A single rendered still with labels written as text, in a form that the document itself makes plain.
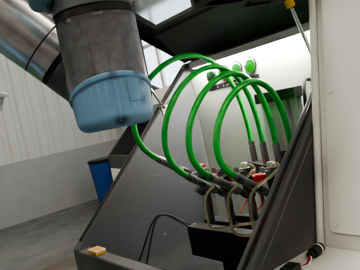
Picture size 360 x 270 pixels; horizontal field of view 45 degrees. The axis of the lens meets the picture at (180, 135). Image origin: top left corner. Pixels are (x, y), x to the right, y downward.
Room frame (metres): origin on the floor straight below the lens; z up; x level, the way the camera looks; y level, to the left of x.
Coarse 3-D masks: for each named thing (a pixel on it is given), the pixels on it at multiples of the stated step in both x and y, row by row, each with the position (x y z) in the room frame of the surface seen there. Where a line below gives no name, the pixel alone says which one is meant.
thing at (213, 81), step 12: (228, 72) 1.00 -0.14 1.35; (240, 72) 1.02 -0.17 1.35; (204, 96) 0.95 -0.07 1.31; (264, 96) 1.06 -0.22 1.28; (192, 108) 0.93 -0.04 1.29; (264, 108) 1.07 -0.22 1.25; (192, 120) 0.92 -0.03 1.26; (276, 144) 1.07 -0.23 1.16; (192, 156) 0.91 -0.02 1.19; (276, 156) 1.07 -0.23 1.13; (216, 180) 0.94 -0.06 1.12; (240, 192) 0.97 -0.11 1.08
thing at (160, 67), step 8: (176, 56) 1.12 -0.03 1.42; (184, 56) 1.14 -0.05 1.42; (192, 56) 1.15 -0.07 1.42; (200, 56) 1.17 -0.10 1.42; (160, 64) 1.10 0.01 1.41; (168, 64) 1.11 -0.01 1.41; (152, 72) 1.08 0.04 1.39; (232, 80) 1.23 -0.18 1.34; (232, 88) 1.23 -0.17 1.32; (240, 96) 1.24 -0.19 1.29; (240, 104) 1.24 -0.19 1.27; (248, 120) 1.25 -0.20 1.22; (136, 128) 1.03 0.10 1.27; (248, 128) 1.25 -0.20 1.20; (136, 136) 1.03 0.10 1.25; (248, 136) 1.25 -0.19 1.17; (144, 152) 1.04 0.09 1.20; (152, 152) 1.05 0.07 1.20
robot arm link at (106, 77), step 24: (72, 24) 0.38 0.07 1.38; (96, 24) 0.38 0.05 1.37; (120, 24) 0.39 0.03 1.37; (72, 48) 0.38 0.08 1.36; (96, 48) 0.38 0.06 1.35; (120, 48) 0.38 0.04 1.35; (72, 72) 0.39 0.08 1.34; (96, 72) 0.38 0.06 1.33; (120, 72) 0.38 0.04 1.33; (144, 72) 0.40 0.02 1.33; (72, 96) 0.39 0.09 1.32; (96, 96) 0.38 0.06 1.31; (120, 96) 0.38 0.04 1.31; (144, 96) 0.40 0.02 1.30; (96, 120) 0.38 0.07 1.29; (120, 120) 0.38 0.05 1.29; (144, 120) 0.40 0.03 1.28
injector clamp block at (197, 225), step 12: (216, 216) 1.18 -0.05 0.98; (192, 228) 1.12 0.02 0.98; (204, 228) 1.09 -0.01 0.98; (240, 228) 1.03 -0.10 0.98; (192, 240) 1.13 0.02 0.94; (204, 240) 1.09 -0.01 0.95; (216, 240) 1.05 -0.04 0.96; (228, 240) 1.02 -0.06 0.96; (240, 240) 0.98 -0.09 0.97; (192, 252) 1.14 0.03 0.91; (204, 252) 1.10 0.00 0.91; (216, 252) 1.06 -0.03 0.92; (228, 252) 1.02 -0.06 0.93; (240, 252) 0.99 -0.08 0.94; (228, 264) 1.03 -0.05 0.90
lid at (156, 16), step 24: (144, 0) 1.29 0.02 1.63; (168, 0) 1.26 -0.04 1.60; (264, 0) 1.13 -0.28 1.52; (144, 24) 1.43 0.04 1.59; (168, 24) 1.38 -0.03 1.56; (192, 24) 1.33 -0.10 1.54; (216, 24) 1.30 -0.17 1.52; (240, 24) 1.26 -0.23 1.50; (264, 24) 1.24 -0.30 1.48; (288, 24) 1.21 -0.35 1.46; (168, 48) 1.57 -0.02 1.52; (192, 48) 1.48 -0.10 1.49; (216, 48) 1.44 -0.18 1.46
